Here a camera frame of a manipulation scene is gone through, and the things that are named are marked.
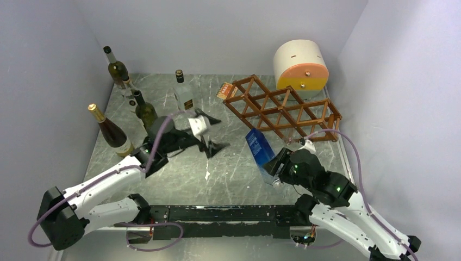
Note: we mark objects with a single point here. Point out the clear glass bottle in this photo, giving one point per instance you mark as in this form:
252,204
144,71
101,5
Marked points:
290,140

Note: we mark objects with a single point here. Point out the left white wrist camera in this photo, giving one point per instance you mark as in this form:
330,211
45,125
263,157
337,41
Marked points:
199,126

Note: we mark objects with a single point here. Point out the small orange card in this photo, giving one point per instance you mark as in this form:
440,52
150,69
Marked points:
224,90

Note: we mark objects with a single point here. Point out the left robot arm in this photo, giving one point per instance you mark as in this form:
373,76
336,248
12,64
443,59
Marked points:
66,216

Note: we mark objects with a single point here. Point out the clear blue-label bottle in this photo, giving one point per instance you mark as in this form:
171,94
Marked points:
262,153

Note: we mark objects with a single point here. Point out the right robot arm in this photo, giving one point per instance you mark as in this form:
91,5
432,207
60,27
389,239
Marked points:
335,204

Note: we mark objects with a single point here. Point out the brown wooden wine rack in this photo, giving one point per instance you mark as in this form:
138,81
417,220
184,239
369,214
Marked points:
265,110

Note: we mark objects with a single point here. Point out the dark gold-capped wine bottle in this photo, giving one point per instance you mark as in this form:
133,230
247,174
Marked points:
112,133

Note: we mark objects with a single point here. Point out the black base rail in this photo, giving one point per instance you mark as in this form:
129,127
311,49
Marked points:
276,221

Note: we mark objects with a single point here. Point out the olive green wine bottle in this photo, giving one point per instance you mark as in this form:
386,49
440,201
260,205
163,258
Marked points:
116,68

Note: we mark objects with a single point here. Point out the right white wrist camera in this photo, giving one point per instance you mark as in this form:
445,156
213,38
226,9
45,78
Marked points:
308,145

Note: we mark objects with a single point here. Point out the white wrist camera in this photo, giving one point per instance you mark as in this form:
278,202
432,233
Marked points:
199,126
308,145

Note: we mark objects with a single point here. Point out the clear round liquor bottle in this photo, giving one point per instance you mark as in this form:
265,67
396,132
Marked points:
129,92

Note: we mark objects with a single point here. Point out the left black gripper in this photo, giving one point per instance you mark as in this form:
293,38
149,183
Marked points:
212,149

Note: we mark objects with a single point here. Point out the cream orange cylinder container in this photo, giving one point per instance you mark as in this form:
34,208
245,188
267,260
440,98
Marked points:
300,64

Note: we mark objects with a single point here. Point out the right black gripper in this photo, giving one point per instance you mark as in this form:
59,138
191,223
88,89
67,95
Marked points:
273,166

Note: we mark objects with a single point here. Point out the clear square black-capped bottle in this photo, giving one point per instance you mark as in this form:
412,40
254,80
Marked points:
183,92

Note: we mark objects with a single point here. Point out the dark green black-capped bottle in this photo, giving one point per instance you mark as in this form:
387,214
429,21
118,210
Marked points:
145,111

